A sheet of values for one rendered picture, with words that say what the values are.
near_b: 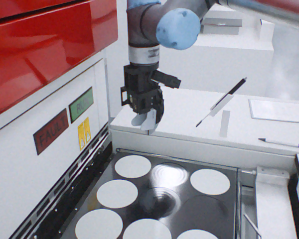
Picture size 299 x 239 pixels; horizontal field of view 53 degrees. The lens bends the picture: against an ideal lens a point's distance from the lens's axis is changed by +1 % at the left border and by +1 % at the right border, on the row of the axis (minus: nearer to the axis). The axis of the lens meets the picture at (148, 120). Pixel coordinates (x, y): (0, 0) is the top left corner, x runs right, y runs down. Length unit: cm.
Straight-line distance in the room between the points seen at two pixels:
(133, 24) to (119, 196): 40
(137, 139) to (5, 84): 54
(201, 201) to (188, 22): 41
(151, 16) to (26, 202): 43
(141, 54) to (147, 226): 38
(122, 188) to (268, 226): 35
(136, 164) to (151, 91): 23
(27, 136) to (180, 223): 37
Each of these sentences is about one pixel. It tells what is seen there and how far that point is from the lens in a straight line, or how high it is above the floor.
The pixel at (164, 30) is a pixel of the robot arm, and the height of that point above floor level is 129.
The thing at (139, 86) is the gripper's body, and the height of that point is 114.
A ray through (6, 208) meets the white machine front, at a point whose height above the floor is 103.
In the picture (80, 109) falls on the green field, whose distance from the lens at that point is 73.
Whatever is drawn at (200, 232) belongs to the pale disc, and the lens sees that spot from 68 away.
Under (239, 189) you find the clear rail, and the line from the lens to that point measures 79.
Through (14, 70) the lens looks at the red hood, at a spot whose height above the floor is 127.
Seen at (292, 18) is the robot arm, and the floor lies 133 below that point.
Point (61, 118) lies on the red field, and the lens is 66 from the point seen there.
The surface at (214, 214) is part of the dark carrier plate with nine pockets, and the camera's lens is 72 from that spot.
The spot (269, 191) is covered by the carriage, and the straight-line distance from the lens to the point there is 85.
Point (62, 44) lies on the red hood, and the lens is 55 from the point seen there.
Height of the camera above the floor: 141
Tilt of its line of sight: 29 degrees down
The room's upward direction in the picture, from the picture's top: straight up
